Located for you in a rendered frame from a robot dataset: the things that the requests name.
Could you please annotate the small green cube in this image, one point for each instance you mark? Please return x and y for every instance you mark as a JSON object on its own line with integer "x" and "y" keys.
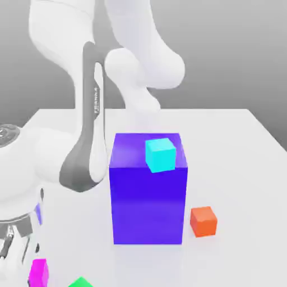
{"x": 81, "y": 283}

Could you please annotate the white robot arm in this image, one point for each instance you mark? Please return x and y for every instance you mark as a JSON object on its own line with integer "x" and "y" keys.
{"x": 56, "y": 44}

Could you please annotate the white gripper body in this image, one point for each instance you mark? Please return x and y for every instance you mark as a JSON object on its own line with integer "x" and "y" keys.
{"x": 33, "y": 244}

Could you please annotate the small cyan cube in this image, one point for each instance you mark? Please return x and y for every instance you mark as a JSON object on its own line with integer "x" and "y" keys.
{"x": 160, "y": 154}

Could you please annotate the small magenta cube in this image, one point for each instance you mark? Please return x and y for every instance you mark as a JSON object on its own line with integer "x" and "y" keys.
{"x": 40, "y": 272}

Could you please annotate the large blue box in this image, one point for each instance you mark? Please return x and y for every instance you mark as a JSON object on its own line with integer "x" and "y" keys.
{"x": 148, "y": 201}

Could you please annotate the small orange cube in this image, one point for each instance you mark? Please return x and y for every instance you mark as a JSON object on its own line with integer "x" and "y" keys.
{"x": 203, "y": 222}

